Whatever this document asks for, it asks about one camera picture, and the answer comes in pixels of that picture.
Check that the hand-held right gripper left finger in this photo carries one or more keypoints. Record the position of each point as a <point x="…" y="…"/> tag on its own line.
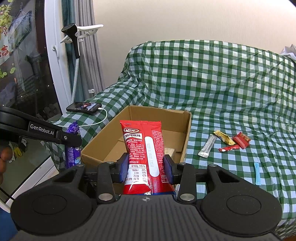
<point x="123" y="169"/>

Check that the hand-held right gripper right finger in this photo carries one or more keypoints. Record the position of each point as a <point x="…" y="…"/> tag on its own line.
<point x="167" y="169"/>

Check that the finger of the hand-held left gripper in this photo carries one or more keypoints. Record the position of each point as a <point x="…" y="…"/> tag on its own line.
<point x="69" y="139"/>

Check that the purple snack packet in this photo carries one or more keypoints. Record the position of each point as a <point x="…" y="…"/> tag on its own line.
<point x="72" y="157"/>

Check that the long red snack packet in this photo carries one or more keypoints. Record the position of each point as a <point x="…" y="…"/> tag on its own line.
<point x="138" y="150"/>

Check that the brown cardboard box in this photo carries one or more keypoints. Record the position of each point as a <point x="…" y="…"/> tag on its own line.
<point x="148" y="113"/>

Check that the small red stick packet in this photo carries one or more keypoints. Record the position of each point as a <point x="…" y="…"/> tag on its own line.
<point x="229" y="148"/>

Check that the red and yellow candy packet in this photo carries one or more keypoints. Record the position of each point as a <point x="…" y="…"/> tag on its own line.
<point x="241" y="141"/>

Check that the person's left hand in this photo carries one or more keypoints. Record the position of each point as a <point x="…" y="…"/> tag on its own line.
<point x="5" y="154"/>

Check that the black smartphone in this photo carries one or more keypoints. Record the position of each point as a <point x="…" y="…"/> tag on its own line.
<point x="83" y="107"/>

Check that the silver stick packet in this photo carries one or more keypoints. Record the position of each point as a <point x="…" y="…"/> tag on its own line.
<point x="207" y="146"/>

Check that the yellow snack packet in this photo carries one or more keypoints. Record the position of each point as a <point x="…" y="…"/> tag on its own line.
<point x="223" y="136"/>

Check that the white framed glass door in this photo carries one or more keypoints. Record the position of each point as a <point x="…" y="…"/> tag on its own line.
<point x="53" y="58"/>

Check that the light blue stick packet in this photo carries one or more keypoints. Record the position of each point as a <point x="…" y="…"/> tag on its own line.
<point x="257" y="173"/>

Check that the red paper window decoration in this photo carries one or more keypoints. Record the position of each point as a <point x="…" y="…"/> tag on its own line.
<point x="4" y="34"/>

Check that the green checked blanket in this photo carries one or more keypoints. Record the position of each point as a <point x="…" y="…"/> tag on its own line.
<point x="208" y="81"/>

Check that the person's blue clothing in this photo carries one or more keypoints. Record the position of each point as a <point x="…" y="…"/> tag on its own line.
<point x="5" y="224"/>

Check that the white plastic hanger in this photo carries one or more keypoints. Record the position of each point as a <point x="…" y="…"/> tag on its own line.
<point x="92" y="27"/>

